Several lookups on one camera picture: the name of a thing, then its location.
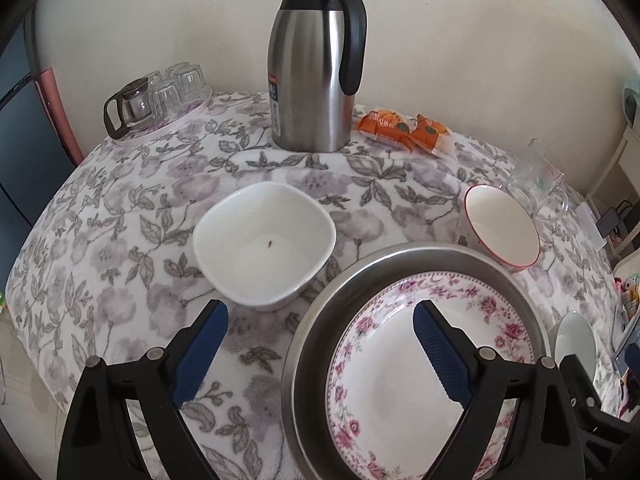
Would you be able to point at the clear glass mug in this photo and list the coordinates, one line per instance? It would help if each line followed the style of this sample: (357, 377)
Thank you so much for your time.
(537, 175)

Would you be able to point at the brown flower print bowl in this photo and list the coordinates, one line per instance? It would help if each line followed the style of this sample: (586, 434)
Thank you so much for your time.
(575, 340)

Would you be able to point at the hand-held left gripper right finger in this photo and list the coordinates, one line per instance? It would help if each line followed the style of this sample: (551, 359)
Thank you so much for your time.
(442, 355)

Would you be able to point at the small colourful trinkets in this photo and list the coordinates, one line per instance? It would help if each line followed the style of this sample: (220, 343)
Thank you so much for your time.
(629, 295)

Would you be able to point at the pink floral round plate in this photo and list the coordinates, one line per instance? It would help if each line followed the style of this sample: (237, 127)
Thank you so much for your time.
(400, 410)

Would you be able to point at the strawberry print bowl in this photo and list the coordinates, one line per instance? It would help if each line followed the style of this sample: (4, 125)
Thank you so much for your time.
(500, 225)

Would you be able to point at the black charger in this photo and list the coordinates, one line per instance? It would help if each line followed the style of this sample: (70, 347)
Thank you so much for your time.
(609, 224)

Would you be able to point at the white square bowl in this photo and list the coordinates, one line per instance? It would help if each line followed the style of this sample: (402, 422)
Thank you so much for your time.
(260, 250)

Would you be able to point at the small glass cup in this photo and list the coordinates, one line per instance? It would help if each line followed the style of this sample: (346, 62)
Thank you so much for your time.
(152, 79)
(176, 69)
(165, 99)
(191, 82)

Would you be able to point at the dark blue fridge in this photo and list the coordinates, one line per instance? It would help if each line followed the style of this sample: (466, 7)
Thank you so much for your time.
(20, 150)

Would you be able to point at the smartphone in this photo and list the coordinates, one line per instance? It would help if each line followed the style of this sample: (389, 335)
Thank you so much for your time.
(632, 360)

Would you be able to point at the stainless steel basin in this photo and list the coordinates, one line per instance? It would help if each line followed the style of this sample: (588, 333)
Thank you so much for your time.
(310, 360)

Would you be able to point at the pink board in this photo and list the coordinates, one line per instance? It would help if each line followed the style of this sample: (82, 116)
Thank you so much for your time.
(60, 115)

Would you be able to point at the pale green bag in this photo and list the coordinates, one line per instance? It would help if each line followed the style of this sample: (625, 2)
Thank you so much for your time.
(632, 102)

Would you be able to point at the white serving tray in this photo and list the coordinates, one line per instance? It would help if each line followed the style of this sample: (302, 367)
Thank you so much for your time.
(192, 111)

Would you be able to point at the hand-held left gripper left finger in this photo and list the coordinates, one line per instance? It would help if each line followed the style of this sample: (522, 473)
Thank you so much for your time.
(197, 355)

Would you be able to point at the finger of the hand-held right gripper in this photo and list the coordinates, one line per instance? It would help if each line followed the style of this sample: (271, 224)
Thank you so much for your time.
(577, 380)

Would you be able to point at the stainless steel thermos jug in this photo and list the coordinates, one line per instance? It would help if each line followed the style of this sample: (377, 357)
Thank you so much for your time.
(305, 70)

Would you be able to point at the cream wooden shelf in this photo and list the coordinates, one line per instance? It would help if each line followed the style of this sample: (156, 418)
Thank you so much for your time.
(620, 170)

